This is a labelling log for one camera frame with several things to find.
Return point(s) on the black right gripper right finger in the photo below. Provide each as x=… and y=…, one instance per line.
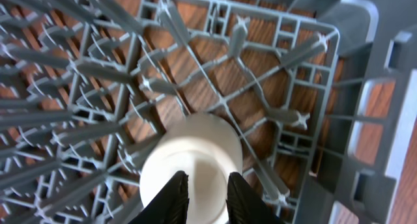
x=244, y=206

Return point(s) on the white cup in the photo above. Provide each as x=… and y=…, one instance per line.
x=207, y=148

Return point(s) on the grey plastic dish rack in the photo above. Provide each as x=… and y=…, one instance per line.
x=321, y=95

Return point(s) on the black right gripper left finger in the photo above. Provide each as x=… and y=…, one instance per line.
x=170, y=205

